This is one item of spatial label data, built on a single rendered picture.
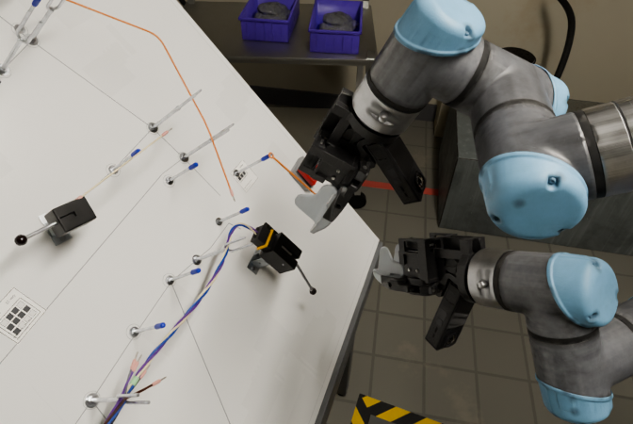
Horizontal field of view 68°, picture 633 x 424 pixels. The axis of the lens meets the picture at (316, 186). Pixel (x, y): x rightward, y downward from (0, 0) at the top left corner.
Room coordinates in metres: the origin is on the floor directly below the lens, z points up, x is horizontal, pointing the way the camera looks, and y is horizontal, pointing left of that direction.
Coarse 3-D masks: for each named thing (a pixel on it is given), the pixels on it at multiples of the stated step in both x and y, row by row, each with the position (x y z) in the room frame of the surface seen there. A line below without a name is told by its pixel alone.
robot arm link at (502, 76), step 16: (496, 48) 0.44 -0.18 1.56; (480, 64) 0.42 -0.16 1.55; (496, 64) 0.42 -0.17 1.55; (512, 64) 0.43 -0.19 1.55; (528, 64) 0.44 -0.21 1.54; (480, 80) 0.41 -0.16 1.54; (496, 80) 0.41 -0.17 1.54; (512, 80) 0.40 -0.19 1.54; (528, 80) 0.40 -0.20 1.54; (544, 80) 0.42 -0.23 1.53; (560, 80) 0.44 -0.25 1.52; (464, 96) 0.41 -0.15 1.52; (480, 96) 0.40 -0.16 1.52; (496, 96) 0.38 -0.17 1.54; (512, 96) 0.37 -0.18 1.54; (528, 96) 0.37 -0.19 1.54; (544, 96) 0.38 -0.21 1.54; (560, 96) 0.41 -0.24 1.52; (464, 112) 0.42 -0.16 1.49; (480, 112) 0.38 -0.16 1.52; (560, 112) 0.40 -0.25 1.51
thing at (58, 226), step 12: (72, 204) 0.42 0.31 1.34; (84, 204) 0.43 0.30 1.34; (48, 216) 0.40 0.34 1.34; (60, 216) 0.40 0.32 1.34; (72, 216) 0.41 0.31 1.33; (84, 216) 0.41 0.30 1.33; (48, 228) 0.39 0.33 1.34; (60, 228) 0.39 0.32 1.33; (72, 228) 0.39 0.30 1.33; (24, 240) 0.36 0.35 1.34; (60, 240) 0.41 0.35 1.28
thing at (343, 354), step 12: (372, 264) 0.70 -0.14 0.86; (372, 276) 0.68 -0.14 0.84; (360, 300) 0.60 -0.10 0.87; (360, 312) 0.58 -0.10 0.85; (348, 336) 0.51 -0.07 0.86; (348, 348) 0.50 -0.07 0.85; (336, 372) 0.43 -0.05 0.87; (336, 384) 0.43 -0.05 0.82; (324, 396) 0.39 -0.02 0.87; (324, 408) 0.36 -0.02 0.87; (324, 420) 0.36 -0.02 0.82
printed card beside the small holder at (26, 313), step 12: (12, 288) 0.34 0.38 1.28; (12, 300) 0.33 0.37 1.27; (24, 300) 0.33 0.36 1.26; (0, 312) 0.31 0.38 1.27; (12, 312) 0.31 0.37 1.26; (24, 312) 0.32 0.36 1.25; (36, 312) 0.32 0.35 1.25; (0, 324) 0.30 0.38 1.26; (12, 324) 0.30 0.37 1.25; (24, 324) 0.31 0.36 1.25; (12, 336) 0.29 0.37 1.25
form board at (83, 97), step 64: (0, 0) 0.68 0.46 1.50; (128, 0) 0.85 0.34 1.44; (64, 64) 0.65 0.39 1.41; (128, 64) 0.73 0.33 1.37; (192, 64) 0.83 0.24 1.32; (0, 128) 0.51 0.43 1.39; (64, 128) 0.56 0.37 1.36; (128, 128) 0.62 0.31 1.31; (192, 128) 0.70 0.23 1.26; (256, 128) 0.80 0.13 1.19; (0, 192) 0.44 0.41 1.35; (64, 192) 0.48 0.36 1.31; (128, 192) 0.53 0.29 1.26; (192, 192) 0.59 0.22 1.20; (256, 192) 0.67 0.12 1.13; (0, 256) 0.37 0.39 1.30; (64, 256) 0.40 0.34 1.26; (128, 256) 0.44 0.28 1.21; (320, 256) 0.63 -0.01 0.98; (64, 320) 0.33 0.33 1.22; (128, 320) 0.36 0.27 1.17; (192, 320) 0.40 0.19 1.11; (256, 320) 0.45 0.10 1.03; (320, 320) 0.51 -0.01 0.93; (0, 384) 0.24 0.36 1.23; (64, 384) 0.26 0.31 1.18; (128, 384) 0.29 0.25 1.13; (192, 384) 0.32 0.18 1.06; (256, 384) 0.35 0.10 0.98; (320, 384) 0.40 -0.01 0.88
